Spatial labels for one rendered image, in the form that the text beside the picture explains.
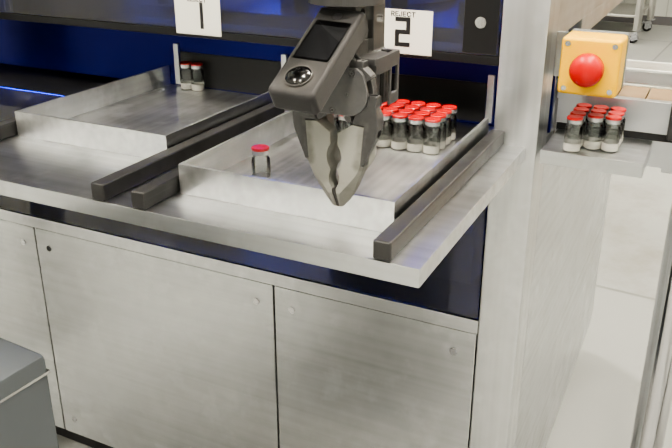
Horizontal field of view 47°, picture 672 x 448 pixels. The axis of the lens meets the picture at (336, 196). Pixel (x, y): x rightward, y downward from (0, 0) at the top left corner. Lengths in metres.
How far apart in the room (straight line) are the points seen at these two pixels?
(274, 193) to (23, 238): 0.94
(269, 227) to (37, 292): 0.99
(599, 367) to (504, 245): 1.17
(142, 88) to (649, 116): 0.79
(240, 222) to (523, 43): 0.45
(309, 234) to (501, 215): 0.40
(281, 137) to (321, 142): 0.31
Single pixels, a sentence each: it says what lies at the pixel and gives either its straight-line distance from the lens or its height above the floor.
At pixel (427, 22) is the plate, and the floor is 1.04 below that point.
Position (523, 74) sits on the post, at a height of 0.98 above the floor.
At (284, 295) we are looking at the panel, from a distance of 1.32.
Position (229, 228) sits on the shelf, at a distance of 0.80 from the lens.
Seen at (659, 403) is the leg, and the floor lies 0.44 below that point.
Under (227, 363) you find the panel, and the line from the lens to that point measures 1.47.
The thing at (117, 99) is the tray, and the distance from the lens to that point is 1.31.
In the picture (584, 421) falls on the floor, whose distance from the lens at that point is 2.05.
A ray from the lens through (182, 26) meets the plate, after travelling 1.27.
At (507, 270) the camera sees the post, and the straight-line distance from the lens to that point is 1.14.
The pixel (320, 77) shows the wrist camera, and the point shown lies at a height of 1.05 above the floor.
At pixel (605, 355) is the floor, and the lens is 2.32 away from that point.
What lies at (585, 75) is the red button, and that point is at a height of 0.99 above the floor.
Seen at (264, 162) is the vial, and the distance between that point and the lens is 0.88.
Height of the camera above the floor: 1.20
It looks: 21 degrees down
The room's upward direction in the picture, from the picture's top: straight up
